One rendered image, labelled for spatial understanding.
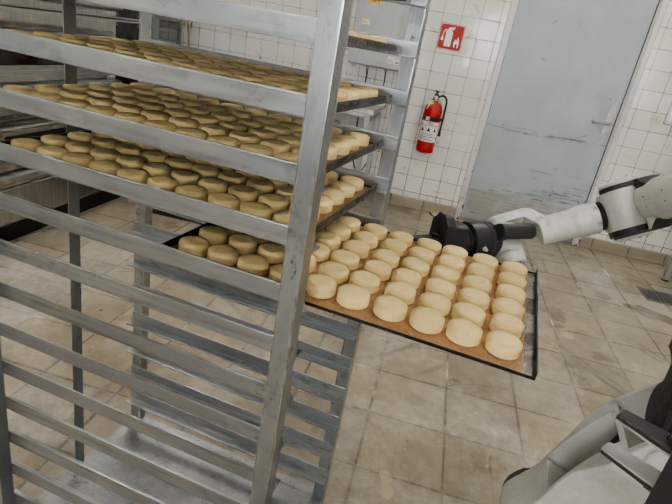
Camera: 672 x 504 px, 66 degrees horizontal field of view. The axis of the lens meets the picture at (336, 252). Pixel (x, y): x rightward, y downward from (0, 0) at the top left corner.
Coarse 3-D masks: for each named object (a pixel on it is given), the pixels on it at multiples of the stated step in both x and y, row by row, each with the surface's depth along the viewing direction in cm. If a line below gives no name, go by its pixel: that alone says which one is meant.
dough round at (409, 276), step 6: (396, 270) 89; (402, 270) 89; (408, 270) 90; (396, 276) 87; (402, 276) 87; (408, 276) 87; (414, 276) 88; (420, 276) 88; (408, 282) 86; (414, 282) 86; (420, 282) 88
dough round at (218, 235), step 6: (204, 228) 92; (210, 228) 92; (216, 228) 93; (222, 228) 93; (204, 234) 90; (210, 234) 90; (216, 234) 90; (222, 234) 91; (210, 240) 90; (216, 240) 90; (222, 240) 91
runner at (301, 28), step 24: (96, 0) 72; (120, 0) 71; (144, 0) 70; (168, 0) 69; (192, 0) 68; (216, 0) 67; (216, 24) 68; (240, 24) 66; (264, 24) 65; (288, 24) 64; (312, 24) 63
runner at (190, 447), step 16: (16, 368) 104; (32, 384) 104; (48, 384) 102; (80, 400) 100; (96, 400) 99; (112, 416) 98; (128, 416) 97; (144, 432) 97; (160, 432) 95; (176, 448) 95; (192, 448) 94; (208, 448) 92; (224, 464) 92; (240, 464) 91
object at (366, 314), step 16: (368, 256) 98; (464, 272) 98; (496, 272) 101; (336, 288) 83; (384, 288) 86; (496, 288) 94; (320, 304) 78; (336, 304) 78; (416, 304) 83; (368, 320) 76; (384, 320) 76; (448, 320) 80; (416, 336) 74; (432, 336) 74; (464, 352) 72; (480, 352) 72; (512, 368) 70
